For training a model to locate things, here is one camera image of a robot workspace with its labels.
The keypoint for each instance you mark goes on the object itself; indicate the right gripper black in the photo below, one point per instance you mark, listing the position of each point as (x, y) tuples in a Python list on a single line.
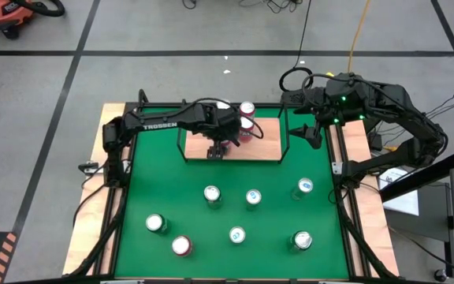
[(321, 104)]

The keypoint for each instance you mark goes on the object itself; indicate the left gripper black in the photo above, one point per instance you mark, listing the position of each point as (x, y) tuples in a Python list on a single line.
[(223, 126)]

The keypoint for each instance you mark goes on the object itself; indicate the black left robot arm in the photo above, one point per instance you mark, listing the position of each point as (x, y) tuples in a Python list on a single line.
[(160, 120)]

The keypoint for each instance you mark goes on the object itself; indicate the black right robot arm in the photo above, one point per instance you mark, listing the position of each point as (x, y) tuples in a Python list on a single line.
[(388, 98)]

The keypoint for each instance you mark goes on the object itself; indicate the green Sprite soda can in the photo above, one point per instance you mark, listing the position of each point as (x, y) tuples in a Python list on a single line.
[(154, 222), (212, 193), (302, 239)]

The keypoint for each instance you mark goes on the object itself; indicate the green table mat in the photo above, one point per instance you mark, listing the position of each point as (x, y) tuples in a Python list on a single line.
[(250, 260)]

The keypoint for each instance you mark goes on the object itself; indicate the white paper sheet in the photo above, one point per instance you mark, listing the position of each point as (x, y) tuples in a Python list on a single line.
[(406, 203)]

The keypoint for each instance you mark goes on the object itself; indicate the black stand beam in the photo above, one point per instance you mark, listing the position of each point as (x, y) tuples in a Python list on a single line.
[(424, 177)]

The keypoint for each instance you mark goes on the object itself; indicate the black caster wheel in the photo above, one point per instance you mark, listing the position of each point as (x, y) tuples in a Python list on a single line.
[(440, 275)]

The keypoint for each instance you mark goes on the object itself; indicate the orange shop vacuum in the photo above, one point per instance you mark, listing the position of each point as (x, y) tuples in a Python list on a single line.
[(2, 12)]

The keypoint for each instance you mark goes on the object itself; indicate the silver metal bracket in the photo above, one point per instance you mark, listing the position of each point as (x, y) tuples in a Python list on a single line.
[(339, 282), (89, 169), (337, 167), (122, 282)]

